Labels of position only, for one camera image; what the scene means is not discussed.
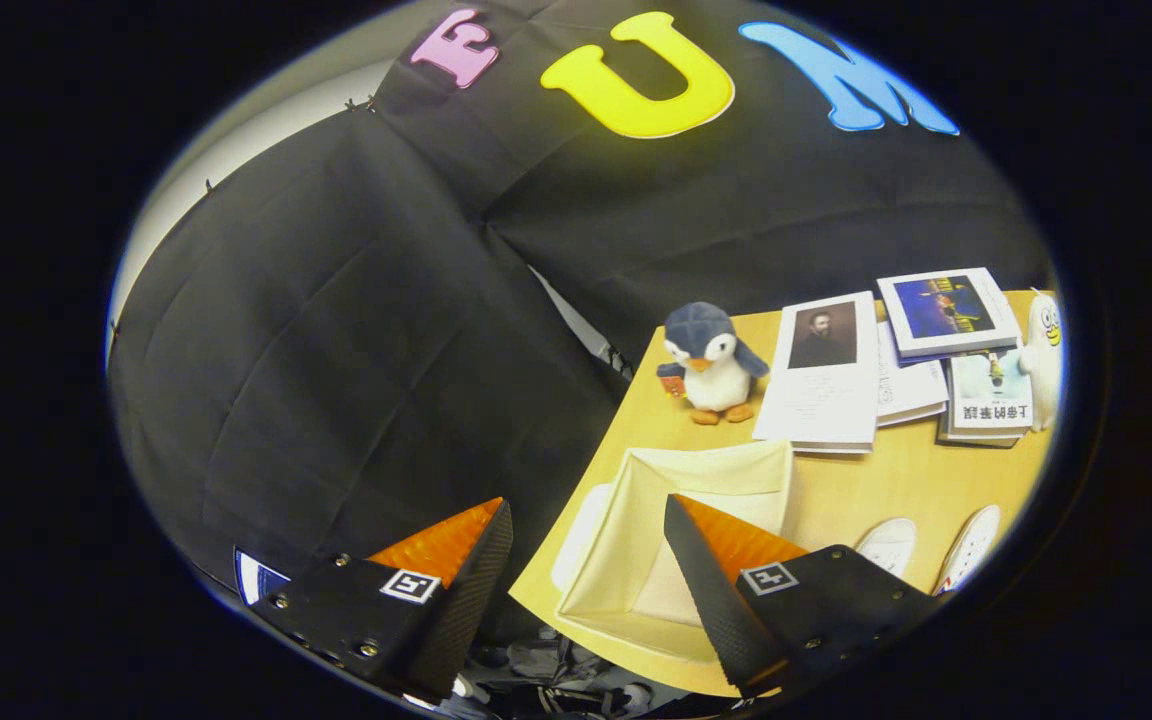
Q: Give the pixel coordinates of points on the white paper booklet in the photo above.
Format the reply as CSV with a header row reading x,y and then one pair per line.
x,y
911,390

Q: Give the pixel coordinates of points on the beige fabric storage box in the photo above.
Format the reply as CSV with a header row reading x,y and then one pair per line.
x,y
626,540

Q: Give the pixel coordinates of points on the pale green cover book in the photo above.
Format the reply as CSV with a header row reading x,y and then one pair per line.
x,y
991,395

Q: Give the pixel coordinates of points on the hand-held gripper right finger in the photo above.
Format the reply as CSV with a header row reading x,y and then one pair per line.
x,y
711,600

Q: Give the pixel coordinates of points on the blue picture cover book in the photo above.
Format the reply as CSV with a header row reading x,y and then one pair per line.
x,y
946,310

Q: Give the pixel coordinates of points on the penguin plush toy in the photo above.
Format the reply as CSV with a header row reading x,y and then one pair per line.
x,y
716,375

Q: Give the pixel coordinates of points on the portrait cover book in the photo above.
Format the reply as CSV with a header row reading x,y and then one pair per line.
x,y
816,400

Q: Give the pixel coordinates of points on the white canvas shoe striped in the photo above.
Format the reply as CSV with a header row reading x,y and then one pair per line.
x,y
888,545
971,545

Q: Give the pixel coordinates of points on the white duck plush toy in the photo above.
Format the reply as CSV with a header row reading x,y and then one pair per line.
x,y
1044,370

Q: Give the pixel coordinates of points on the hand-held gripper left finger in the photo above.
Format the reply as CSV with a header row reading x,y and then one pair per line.
x,y
476,600

